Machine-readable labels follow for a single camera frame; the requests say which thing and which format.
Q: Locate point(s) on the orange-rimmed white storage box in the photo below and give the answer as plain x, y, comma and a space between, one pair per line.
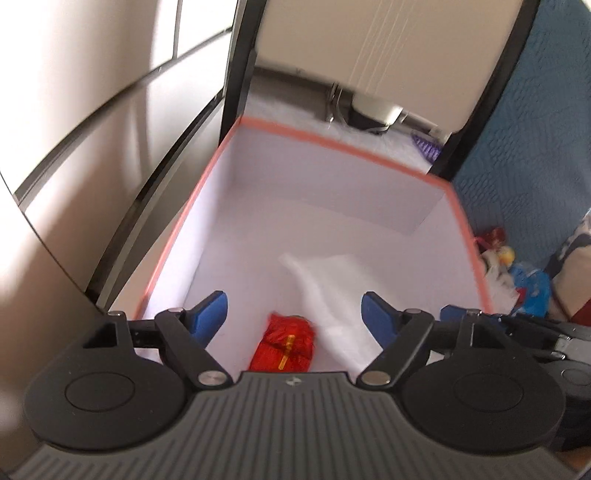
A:
323, 184

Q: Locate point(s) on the metal furniture leg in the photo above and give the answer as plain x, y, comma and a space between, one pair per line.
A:
333, 104

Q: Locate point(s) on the blue snack packet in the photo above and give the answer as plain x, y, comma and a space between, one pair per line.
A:
531, 286

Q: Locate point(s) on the white plastic bag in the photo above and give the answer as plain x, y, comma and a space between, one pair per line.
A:
323, 286

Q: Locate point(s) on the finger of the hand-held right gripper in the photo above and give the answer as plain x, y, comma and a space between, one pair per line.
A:
452, 311

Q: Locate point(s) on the beige wardrobe with black trim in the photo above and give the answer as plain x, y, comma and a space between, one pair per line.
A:
69, 115

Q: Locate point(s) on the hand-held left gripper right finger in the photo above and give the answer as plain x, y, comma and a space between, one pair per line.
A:
376, 316

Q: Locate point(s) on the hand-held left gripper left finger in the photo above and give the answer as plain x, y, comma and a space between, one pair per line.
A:
210, 316

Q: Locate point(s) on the black and white plush dog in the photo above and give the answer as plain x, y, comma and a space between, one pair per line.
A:
498, 277

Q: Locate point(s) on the cream and red striped quilt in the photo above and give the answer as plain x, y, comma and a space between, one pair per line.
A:
577, 277

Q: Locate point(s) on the blue textured bedspread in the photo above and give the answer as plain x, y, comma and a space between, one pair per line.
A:
531, 138

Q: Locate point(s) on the beige black-framed panel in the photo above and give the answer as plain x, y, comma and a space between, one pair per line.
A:
369, 46

